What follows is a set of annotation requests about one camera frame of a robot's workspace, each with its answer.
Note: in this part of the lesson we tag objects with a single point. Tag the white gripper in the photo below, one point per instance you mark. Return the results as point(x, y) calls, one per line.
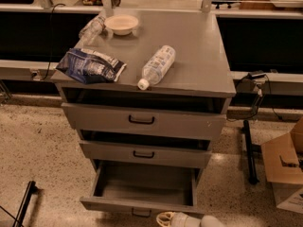
point(186, 220)

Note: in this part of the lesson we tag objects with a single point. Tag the grey bottom drawer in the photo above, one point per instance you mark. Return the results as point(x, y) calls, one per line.
point(142, 190)

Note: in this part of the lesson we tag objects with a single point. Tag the grey drawer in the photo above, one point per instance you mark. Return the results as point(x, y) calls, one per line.
point(139, 112)
point(144, 149)
point(142, 190)

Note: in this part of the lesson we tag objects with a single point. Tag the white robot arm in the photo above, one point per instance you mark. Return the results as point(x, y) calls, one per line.
point(209, 221)

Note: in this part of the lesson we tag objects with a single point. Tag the grey drawer cabinet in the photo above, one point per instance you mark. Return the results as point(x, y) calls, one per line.
point(200, 67)

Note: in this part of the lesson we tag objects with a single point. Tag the grey middle drawer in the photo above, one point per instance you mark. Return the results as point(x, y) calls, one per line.
point(144, 149)

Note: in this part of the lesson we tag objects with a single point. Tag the grey top drawer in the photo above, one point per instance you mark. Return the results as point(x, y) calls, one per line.
point(139, 112)

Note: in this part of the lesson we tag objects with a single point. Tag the black metal stand leg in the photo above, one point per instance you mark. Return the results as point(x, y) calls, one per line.
point(253, 179)

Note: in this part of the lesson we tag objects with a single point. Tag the brown cardboard box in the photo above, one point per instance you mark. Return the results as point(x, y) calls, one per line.
point(282, 157)

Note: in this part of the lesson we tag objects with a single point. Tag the black bar lower left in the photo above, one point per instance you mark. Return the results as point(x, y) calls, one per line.
point(31, 189)

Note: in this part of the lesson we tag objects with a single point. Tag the clear plastic water bottle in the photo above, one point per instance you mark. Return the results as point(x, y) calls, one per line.
point(157, 67)

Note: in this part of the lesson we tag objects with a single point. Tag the blue chip bag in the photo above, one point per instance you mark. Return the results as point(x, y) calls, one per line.
point(89, 66)

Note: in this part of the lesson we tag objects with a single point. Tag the white bowl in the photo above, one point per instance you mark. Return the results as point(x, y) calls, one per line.
point(121, 24)

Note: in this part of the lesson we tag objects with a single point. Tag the black power adapter with cables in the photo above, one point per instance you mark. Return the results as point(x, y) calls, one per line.
point(251, 90)

